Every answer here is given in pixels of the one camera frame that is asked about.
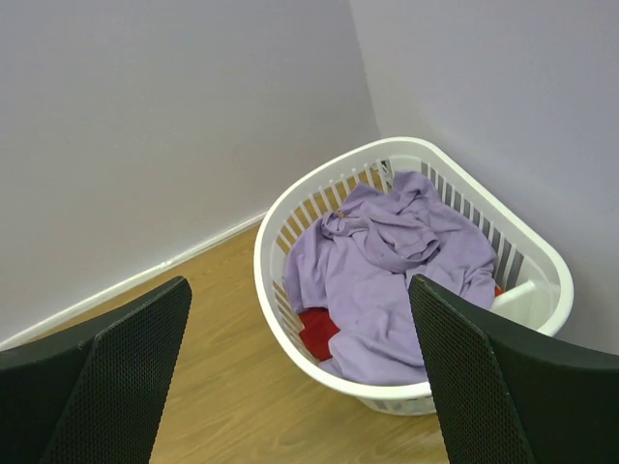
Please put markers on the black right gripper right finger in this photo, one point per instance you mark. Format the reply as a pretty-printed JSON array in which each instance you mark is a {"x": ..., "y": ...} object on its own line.
[{"x": 504, "y": 393}]

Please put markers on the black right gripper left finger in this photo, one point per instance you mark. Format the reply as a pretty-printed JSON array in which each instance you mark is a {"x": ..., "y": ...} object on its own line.
[{"x": 95, "y": 392}]

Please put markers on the lavender t-shirt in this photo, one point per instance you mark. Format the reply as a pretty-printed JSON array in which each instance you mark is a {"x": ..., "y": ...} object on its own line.
[{"x": 358, "y": 261}]

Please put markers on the white plastic laundry basket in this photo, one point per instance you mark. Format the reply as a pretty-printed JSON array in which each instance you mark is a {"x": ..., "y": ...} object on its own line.
[{"x": 538, "y": 288}]

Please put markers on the dark red t-shirt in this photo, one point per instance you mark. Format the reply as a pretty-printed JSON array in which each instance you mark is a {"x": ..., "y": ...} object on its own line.
[{"x": 318, "y": 329}]

